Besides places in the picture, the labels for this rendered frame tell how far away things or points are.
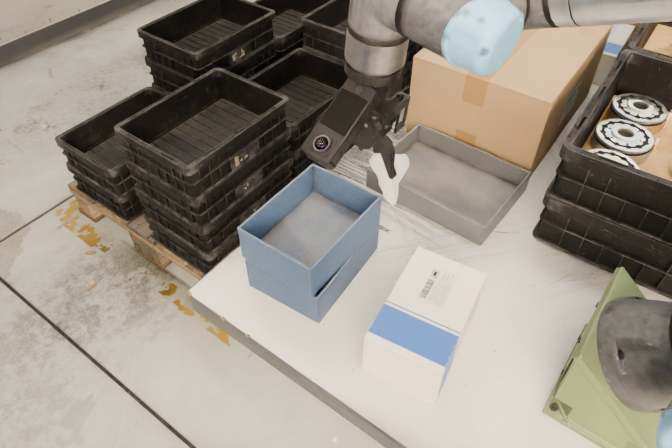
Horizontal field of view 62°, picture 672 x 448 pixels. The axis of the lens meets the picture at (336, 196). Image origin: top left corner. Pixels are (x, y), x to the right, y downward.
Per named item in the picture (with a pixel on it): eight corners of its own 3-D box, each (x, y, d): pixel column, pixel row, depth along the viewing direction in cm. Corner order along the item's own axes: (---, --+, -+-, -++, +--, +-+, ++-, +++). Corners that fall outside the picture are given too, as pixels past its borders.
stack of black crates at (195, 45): (215, 163, 209) (194, 55, 178) (162, 134, 222) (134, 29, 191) (284, 113, 232) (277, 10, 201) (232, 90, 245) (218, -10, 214)
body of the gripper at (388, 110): (405, 130, 79) (421, 57, 70) (370, 161, 74) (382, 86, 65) (362, 107, 82) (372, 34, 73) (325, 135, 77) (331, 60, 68)
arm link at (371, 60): (386, 55, 62) (329, 27, 65) (381, 89, 65) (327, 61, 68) (422, 30, 66) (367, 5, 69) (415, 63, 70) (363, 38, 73)
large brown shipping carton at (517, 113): (527, 181, 119) (552, 102, 105) (405, 132, 131) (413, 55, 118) (586, 96, 142) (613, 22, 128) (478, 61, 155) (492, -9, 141)
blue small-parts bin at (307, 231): (311, 298, 88) (309, 270, 83) (241, 256, 94) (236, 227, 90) (379, 224, 100) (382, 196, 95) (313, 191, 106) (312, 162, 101)
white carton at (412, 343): (434, 405, 83) (442, 374, 76) (362, 369, 87) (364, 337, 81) (477, 306, 95) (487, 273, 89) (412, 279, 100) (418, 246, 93)
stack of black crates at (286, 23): (285, 113, 232) (280, 38, 209) (233, 90, 245) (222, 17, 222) (342, 73, 256) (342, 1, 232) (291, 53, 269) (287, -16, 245)
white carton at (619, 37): (604, 88, 145) (616, 57, 139) (558, 74, 150) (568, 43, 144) (623, 55, 157) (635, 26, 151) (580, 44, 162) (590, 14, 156)
